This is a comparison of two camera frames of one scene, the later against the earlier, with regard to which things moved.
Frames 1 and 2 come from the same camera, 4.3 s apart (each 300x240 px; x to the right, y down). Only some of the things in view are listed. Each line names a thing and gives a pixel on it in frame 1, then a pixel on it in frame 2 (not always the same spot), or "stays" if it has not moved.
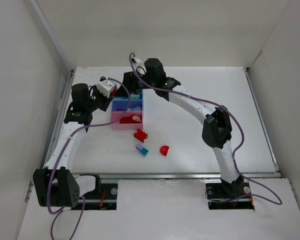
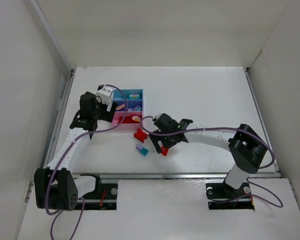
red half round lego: (164, 150) stays
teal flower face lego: (133, 96) stays
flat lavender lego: (139, 147) stays
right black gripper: (129, 83) -> (156, 140)
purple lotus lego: (138, 108) stays
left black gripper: (106, 101) -> (110, 113)
